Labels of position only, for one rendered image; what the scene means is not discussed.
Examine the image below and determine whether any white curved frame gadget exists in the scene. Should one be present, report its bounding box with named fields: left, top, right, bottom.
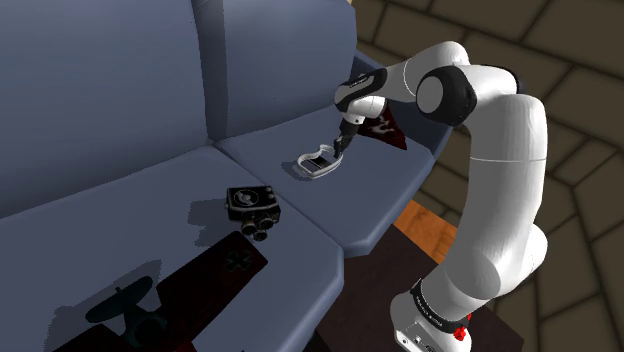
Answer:
left=295, top=143, right=344, bottom=181

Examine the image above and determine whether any dark red patterned cushion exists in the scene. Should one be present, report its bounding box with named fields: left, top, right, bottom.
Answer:
left=358, top=101, right=409, bottom=152

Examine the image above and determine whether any orange wooden table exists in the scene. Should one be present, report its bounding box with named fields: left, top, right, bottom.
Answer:
left=392, top=198, right=461, bottom=266

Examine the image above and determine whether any dark red toy aeroplane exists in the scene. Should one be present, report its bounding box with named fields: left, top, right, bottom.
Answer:
left=50, top=230, right=270, bottom=352

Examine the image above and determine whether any blue-grey sofa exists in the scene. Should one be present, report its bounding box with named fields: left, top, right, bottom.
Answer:
left=0, top=0, right=456, bottom=352

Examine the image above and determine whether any black vintage film camera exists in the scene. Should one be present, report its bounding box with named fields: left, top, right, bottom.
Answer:
left=224, top=185, right=283, bottom=243

